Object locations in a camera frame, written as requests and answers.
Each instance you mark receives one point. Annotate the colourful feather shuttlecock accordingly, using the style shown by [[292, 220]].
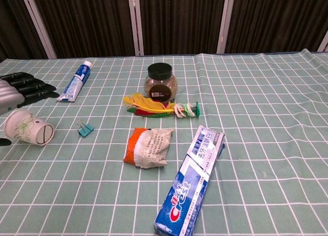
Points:
[[146, 102]]

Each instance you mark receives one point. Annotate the blue Crest toothpaste box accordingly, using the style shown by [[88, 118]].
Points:
[[184, 189]]

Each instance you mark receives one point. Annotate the white partition post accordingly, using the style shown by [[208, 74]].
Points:
[[226, 20], [136, 23], [324, 42], [38, 23]]

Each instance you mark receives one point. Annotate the orange white snack packet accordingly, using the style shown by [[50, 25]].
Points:
[[151, 148]]

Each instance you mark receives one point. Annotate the glass jar with black lid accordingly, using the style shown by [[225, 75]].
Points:
[[160, 87]]

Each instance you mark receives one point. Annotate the white paper cup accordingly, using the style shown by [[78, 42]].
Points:
[[25, 128]]

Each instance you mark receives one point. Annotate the blue white toothpaste tube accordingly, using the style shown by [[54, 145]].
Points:
[[74, 84]]

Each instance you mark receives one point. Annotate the teal binder clip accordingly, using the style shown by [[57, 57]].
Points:
[[85, 132]]

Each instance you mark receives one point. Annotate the green grid tablecloth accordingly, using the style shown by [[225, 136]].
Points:
[[256, 143]]

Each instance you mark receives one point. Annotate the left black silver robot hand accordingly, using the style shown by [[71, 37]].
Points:
[[15, 92]]

